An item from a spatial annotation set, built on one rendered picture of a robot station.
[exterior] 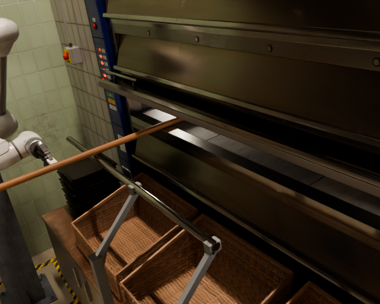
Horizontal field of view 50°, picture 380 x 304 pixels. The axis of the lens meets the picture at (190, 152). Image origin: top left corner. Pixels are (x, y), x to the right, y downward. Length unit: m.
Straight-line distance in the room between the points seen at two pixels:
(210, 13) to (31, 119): 1.90
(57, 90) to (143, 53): 1.22
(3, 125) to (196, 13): 1.45
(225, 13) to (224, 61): 0.19
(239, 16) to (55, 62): 1.91
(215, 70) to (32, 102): 1.77
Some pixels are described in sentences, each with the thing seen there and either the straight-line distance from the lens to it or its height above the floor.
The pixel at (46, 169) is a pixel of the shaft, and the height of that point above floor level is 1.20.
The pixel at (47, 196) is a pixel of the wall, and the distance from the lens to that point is 3.30.
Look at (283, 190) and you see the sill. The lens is 1.48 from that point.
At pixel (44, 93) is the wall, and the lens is 3.07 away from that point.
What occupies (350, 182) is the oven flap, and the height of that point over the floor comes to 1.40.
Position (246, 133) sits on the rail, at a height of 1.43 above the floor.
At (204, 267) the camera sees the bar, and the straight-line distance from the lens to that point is 1.26.
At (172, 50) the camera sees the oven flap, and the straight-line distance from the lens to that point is 1.79.
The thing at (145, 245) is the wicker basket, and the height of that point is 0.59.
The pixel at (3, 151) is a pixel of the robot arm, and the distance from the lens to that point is 2.14.
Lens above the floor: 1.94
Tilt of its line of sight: 25 degrees down
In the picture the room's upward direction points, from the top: 8 degrees counter-clockwise
